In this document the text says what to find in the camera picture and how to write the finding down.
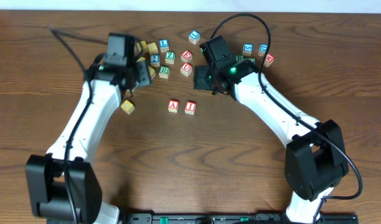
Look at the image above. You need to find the red U block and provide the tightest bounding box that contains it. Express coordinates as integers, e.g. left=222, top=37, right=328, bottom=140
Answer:
left=180, top=62, right=193, bottom=77

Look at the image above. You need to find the red A block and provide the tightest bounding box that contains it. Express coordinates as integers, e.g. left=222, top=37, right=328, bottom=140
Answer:
left=167, top=100, right=179, bottom=113

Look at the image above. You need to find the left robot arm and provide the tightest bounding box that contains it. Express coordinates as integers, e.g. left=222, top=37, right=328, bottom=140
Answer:
left=26, top=33, right=151, bottom=223

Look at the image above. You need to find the yellow block top left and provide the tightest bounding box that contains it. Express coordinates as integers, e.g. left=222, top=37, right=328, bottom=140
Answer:
left=136, top=40, right=148, bottom=54

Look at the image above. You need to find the red E block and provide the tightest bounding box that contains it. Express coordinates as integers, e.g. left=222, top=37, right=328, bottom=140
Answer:
left=181, top=50, right=193, bottom=63

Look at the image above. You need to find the blue 2 block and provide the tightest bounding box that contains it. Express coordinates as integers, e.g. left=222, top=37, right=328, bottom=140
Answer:
left=150, top=54, right=160, bottom=67

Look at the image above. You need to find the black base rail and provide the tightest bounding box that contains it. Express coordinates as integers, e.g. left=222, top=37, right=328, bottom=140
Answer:
left=118, top=212, right=359, bottom=224

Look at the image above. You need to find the green Z block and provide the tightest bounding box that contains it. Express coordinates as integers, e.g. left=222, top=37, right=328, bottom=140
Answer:
left=165, top=51, right=176, bottom=64

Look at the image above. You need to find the yellow block middle left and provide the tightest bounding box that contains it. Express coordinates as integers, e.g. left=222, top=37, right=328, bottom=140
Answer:
left=137, top=57, right=146, bottom=62

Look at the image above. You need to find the blue D block right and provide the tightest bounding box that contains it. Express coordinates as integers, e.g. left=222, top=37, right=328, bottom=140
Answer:
left=258, top=44, right=268, bottom=57

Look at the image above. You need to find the blue l block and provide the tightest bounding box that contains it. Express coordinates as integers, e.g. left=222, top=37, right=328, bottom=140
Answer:
left=189, top=30, right=200, bottom=45
left=159, top=39, right=169, bottom=52

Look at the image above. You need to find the yellow block lower middle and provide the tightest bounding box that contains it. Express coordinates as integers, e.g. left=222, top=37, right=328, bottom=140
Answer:
left=148, top=66, right=156, bottom=79

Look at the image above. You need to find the yellow block bottom right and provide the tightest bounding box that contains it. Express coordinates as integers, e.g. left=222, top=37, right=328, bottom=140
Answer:
left=120, top=100, right=135, bottom=114

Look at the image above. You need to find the blue L block left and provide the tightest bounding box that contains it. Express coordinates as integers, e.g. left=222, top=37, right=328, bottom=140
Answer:
left=159, top=39, right=169, bottom=52

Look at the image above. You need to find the red M block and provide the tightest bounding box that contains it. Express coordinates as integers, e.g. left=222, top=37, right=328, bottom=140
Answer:
left=263, top=54, right=275, bottom=67

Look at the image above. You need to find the blue L block top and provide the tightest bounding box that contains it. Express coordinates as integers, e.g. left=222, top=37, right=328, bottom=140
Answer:
left=189, top=30, right=200, bottom=45

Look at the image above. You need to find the green R block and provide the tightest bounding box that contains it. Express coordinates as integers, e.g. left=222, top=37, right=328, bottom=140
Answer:
left=159, top=65, right=170, bottom=79

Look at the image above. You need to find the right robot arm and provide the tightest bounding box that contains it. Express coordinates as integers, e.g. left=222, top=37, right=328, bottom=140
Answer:
left=194, top=36, right=349, bottom=223

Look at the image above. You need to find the blue S block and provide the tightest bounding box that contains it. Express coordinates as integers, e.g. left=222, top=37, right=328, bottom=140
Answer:
left=242, top=43, right=253, bottom=57

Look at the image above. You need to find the red I block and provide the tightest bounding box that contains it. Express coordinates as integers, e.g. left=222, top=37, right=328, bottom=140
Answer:
left=184, top=101, right=197, bottom=114

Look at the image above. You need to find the yellow block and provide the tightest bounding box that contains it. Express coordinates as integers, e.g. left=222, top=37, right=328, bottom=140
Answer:
left=146, top=42, right=159, bottom=55
left=136, top=40, right=148, bottom=54
left=148, top=66, right=156, bottom=79
left=120, top=100, right=135, bottom=114
left=137, top=57, right=146, bottom=62

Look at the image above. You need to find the green B block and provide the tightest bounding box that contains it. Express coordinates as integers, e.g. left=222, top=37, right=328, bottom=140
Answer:
left=236, top=55, right=244, bottom=61

